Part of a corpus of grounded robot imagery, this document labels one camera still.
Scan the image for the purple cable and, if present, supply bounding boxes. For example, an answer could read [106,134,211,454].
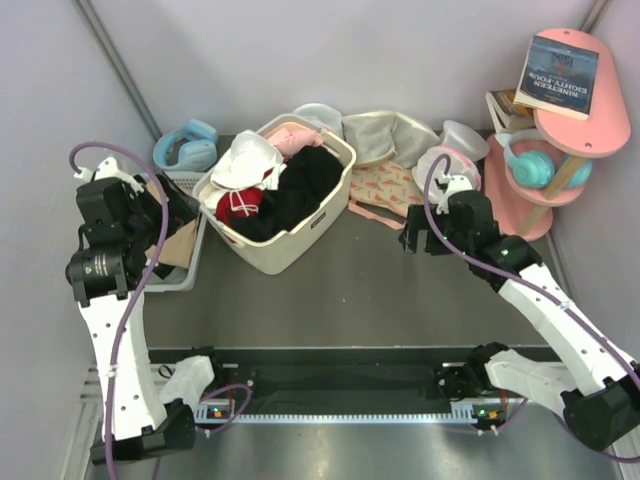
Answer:
[68,142,171,480]
[422,153,640,463]

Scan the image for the teal headphones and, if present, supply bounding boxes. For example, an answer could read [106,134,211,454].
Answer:
[494,130,594,190]

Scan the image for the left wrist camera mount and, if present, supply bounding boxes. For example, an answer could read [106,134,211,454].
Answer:
[74,157,137,186]

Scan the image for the light blue headphones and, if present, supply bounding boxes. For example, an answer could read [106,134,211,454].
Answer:
[153,119,219,172]

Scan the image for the white cylindrical mesh bag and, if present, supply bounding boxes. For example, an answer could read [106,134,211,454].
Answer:
[440,120,490,162]

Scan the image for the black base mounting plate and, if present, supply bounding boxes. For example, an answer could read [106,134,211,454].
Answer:
[147,346,561,415]

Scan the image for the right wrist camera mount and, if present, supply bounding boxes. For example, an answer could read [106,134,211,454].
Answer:
[436,174,475,215]

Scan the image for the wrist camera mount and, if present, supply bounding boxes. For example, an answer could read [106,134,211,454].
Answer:
[74,157,137,186]
[436,174,475,215]

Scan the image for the grey mesh laundry bag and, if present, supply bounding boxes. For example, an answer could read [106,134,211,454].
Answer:
[342,111,440,169]

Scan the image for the grey plastic tray basket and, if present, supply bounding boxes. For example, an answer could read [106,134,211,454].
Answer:
[143,170,208,294]

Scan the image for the grey slotted cable duct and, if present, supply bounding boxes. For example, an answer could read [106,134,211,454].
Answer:
[194,402,501,426]

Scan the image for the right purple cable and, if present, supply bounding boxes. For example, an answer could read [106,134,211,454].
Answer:
[422,153,640,463]

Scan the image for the black garment in basket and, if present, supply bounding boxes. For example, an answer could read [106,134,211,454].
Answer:
[230,146,343,243]

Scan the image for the red garment in basket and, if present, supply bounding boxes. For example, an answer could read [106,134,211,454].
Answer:
[215,187,264,226]

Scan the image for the beige folded garment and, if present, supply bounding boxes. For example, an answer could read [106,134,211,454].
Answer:
[145,181,199,269]

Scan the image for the pink garment in basket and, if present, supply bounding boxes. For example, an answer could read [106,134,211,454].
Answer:
[267,128,323,158]

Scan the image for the white garment in basket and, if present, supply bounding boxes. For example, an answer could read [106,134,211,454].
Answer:
[210,130,286,190]

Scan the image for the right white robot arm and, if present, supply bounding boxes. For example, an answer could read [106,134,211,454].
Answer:
[399,191,639,452]

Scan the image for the white pink-trimmed mesh laundry bag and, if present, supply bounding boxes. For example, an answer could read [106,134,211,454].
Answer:
[411,146,482,204]

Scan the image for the patterned flat laundry bag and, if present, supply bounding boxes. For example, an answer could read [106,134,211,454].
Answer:
[348,161,423,231]

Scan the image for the pink tiered side shelf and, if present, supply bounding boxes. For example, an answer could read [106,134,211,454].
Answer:
[483,28,631,241]

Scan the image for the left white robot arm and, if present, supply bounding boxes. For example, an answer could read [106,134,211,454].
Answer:
[65,173,227,465]

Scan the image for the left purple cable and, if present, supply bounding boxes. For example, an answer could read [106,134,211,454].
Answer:
[68,142,171,480]

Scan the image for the blue paperback book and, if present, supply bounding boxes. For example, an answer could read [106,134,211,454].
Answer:
[513,35,599,120]

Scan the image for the white mesh bag behind basket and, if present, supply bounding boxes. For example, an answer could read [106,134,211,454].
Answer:
[293,103,344,138]

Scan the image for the stacked books on shelf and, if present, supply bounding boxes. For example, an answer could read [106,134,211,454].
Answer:
[485,89,535,134]

